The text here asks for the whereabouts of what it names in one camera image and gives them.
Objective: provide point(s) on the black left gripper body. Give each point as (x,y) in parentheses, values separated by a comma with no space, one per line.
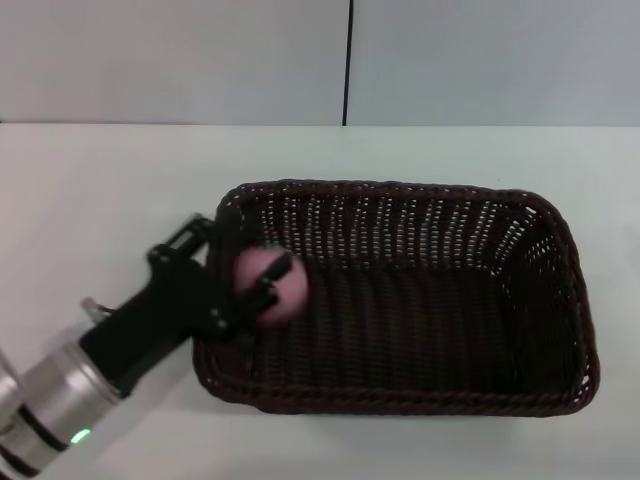
(170,305)

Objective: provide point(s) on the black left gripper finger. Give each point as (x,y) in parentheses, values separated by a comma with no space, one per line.
(187,231)
(272,274)

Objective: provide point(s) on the pink ball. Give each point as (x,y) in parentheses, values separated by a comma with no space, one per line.
(294,296)

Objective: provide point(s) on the dark woven rectangular basket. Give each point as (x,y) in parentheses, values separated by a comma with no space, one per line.
(400,325)

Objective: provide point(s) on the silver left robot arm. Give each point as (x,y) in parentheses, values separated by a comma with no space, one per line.
(55,395)

